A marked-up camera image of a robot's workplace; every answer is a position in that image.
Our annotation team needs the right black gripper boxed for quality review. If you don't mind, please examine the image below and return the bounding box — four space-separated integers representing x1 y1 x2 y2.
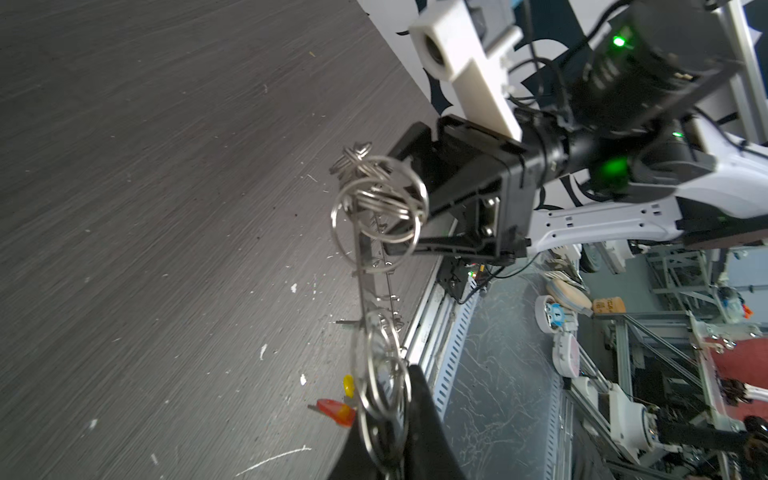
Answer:
388 115 540 264

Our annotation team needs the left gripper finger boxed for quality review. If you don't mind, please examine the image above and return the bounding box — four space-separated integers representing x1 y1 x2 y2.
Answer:
327 365 465 480

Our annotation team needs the red capped key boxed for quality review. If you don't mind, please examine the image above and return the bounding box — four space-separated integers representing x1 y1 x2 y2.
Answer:
307 398 357 428

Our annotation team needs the yellow capped key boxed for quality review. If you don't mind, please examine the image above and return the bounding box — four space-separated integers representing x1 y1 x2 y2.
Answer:
343 375 356 399

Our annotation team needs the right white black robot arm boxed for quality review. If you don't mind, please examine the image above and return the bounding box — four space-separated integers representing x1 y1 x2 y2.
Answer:
372 1 767 265

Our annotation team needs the white slotted cable duct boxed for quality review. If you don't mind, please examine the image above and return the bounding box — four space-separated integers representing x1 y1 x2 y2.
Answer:
420 294 480 420

